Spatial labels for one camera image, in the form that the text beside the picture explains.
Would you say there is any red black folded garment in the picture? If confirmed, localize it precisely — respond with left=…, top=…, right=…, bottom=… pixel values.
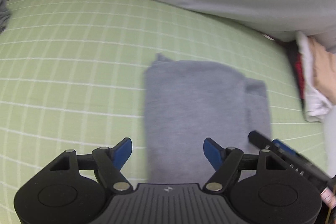
left=286, top=41, right=305, bottom=111

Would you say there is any beige folded garment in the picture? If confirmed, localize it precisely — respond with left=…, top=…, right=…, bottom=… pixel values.
left=309, top=37, right=336, bottom=105

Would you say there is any grey sweatshirt garment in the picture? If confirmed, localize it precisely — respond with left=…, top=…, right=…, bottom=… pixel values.
left=144, top=54, right=272, bottom=184

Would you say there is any dark grey crumpled garment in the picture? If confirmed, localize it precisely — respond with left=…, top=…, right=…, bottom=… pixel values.
left=0, top=0, right=11, bottom=33

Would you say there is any white folded garment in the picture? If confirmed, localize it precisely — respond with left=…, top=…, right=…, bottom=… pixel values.
left=295, top=31, right=333, bottom=122

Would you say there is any green grid bed sheet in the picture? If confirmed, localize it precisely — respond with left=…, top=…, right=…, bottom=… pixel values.
left=1, top=0, right=327, bottom=223

